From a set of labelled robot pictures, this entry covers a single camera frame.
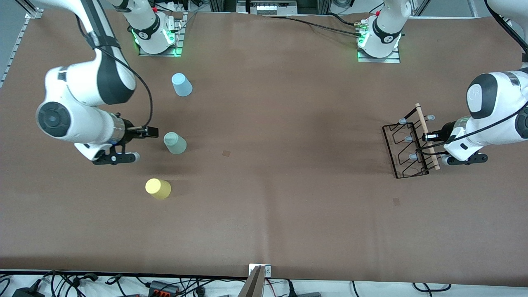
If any black wire cup holder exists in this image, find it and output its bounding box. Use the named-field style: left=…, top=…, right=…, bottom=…
left=382, top=102, right=441, bottom=179

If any pale green plastic cup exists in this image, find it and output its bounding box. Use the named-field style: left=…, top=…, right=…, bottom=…
left=163, top=132, right=187, bottom=155

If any yellow plastic cup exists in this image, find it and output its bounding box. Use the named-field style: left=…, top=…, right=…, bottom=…
left=145, top=178, right=172, bottom=200

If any light blue plastic cup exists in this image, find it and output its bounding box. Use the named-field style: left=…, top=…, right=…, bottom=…
left=171, top=73, right=193, bottom=97

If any perforated metal strip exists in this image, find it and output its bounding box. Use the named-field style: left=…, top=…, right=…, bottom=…
left=0, top=16, right=31, bottom=88

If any orange and black connector box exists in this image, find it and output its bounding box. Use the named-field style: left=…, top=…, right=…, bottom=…
left=148, top=280, right=180, bottom=296

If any white power strip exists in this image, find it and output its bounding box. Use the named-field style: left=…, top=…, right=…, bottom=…
left=249, top=1, right=286, bottom=14

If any black power adapter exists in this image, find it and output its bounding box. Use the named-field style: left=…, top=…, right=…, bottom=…
left=12, top=286, right=44, bottom=297

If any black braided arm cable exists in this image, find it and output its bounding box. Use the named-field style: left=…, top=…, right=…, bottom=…
left=74, top=12, right=154, bottom=132
left=419, top=0, right=528, bottom=155

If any aluminium frame extrusion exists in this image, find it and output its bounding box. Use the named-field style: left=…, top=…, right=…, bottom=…
left=14, top=0, right=44, bottom=20

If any black power cable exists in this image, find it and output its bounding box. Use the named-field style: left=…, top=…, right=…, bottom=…
left=262, top=14, right=363, bottom=38

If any silver metal mount bracket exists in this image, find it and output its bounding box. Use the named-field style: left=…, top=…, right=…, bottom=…
left=249, top=263, right=272, bottom=278

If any grey camera mount beam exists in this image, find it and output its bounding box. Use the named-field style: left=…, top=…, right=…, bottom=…
left=237, top=265, right=266, bottom=297

